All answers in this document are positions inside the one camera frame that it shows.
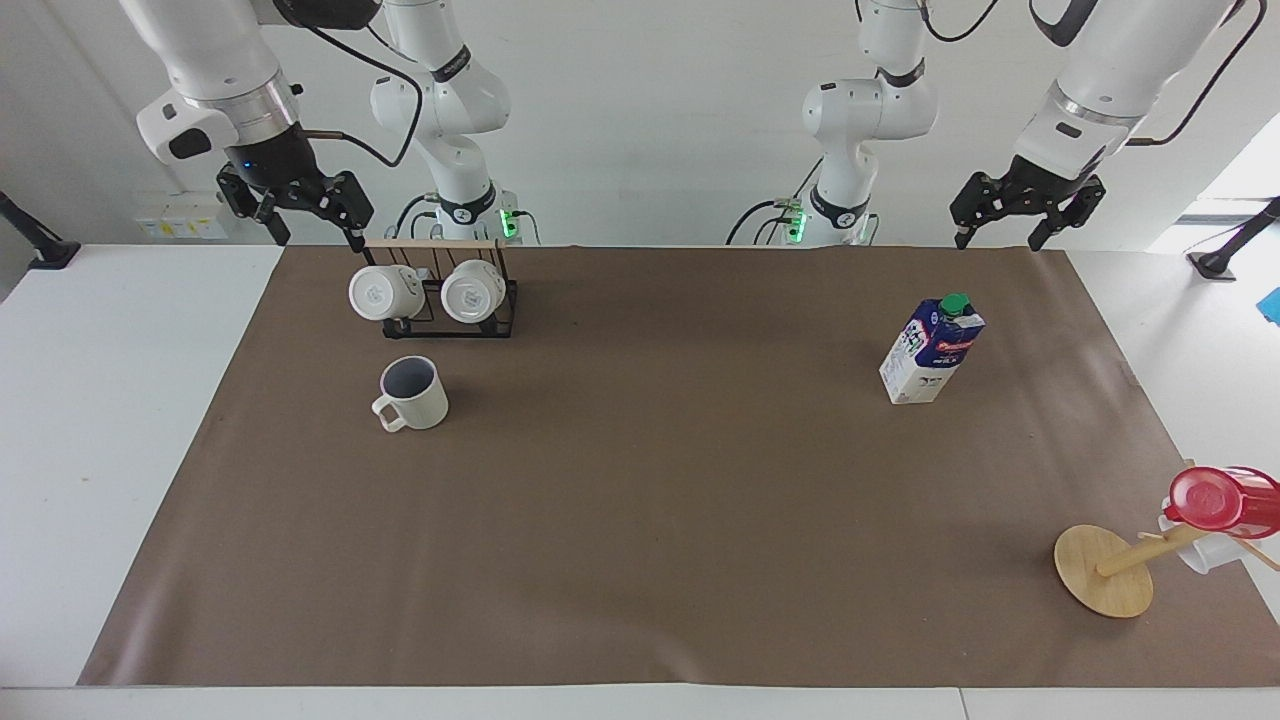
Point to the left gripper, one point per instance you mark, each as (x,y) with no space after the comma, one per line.
(1048,176)

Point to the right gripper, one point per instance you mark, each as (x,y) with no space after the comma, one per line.
(272,158)

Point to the blue white milk carton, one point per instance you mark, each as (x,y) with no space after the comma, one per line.
(925,355)

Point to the red plastic cup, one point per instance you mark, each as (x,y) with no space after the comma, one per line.
(1215,500)

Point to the white plastic cup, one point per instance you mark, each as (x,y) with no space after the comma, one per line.
(1205,552)

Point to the white power strip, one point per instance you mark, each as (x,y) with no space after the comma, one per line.
(185,222)

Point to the white mug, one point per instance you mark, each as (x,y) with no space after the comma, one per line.
(378,292)
(470,293)

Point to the black stand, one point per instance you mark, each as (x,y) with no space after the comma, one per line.
(45,250)
(1225,255)

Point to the cream mug with dark inside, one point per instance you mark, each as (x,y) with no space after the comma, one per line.
(425,400)

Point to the blue object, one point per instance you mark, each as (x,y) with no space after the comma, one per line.
(1272,306)

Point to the wooden mug tree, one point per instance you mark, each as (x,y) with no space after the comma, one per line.
(1100,575)

